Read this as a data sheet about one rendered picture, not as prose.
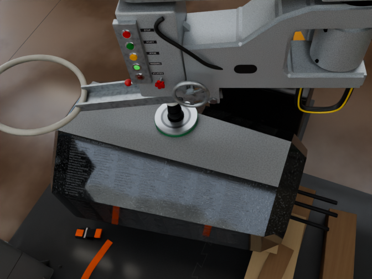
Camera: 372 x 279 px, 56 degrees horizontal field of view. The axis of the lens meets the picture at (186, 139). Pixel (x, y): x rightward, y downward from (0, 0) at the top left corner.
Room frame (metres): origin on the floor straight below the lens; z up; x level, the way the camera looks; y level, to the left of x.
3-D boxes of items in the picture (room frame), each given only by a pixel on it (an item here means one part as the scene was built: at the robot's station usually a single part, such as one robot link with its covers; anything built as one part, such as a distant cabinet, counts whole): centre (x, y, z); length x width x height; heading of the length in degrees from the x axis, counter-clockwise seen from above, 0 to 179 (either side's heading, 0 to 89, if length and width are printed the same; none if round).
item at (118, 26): (0.98, 0.12, 1.41); 0.08 x 0.03 x 0.28; 76
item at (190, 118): (1.08, 0.03, 0.89); 0.21 x 0.21 x 0.01
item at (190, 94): (0.93, -0.06, 1.24); 0.15 x 0.10 x 0.15; 76
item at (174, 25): (1.06, -0.05, 1.36); 0.36 x 0.22 x 0.45; 76
